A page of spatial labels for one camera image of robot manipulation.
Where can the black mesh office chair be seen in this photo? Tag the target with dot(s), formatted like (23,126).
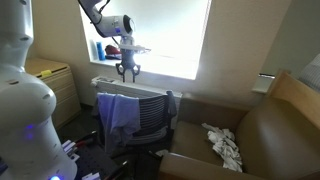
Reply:
(156,116)

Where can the yellow sticky note pad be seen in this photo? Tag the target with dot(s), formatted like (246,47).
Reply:
(46,72)

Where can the red and black tool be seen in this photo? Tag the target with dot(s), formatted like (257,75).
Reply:
(85,140)

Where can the black perforated robot table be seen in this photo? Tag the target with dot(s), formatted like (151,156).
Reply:
(96,163)

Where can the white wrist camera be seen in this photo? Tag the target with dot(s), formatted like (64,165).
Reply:
(138,48)

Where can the light wooden bed frame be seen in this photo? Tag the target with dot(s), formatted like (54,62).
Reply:
(296,91)

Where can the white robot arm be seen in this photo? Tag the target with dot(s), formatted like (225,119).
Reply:
(23,110)

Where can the white connector blocks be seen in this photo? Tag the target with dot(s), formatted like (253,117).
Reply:
(70,150)

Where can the brown leather armchair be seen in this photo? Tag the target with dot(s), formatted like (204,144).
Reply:
(273,143)

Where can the light wooden dresser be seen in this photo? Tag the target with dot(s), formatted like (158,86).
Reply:
(63,90)

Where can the white crumpled cloth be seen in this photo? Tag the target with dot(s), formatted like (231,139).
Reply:
(225,146)

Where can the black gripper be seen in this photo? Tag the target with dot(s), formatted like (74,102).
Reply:
(127,57)

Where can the blue bottle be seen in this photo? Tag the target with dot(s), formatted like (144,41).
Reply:
(100,51)

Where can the white paper scrap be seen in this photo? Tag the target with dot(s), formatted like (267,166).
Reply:
(161,153)

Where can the blue shirt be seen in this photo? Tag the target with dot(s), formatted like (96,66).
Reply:
(116,116)

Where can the striped pillow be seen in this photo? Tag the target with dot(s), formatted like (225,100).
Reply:
(311,73)

